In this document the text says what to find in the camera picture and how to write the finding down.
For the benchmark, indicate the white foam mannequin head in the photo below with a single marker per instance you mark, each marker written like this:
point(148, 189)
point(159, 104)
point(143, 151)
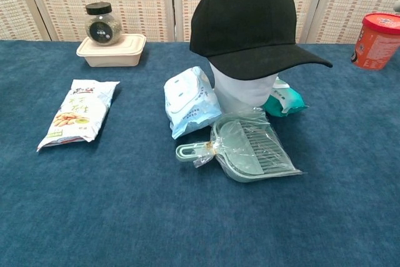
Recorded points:
point(240, 92)

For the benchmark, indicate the glass jar with black lid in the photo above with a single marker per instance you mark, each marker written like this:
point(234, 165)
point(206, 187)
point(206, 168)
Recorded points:
point(101, 29)

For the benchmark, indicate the mint green bagged dustpan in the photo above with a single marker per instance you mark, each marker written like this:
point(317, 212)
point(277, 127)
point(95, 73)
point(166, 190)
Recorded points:
point(243, 142)

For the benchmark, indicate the black baseball cap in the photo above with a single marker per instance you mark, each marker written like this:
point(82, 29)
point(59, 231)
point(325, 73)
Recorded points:
point(243, 23)

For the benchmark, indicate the teal wet wipes pack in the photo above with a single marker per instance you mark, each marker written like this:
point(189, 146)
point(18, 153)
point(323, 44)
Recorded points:
point(295, 102)

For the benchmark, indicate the white peanut snack bag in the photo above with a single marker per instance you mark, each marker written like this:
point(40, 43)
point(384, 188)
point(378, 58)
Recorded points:
point(78, 113)

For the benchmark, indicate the light blue wet wipes pack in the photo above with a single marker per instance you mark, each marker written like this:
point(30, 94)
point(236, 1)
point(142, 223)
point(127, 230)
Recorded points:
point(190, 101)

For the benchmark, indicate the red orange cylindrical canister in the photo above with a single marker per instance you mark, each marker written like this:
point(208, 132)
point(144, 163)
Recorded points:
point(375, 45)

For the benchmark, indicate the beige lidded food container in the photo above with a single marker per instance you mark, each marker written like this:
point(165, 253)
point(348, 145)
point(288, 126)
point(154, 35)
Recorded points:
point(112, 57)

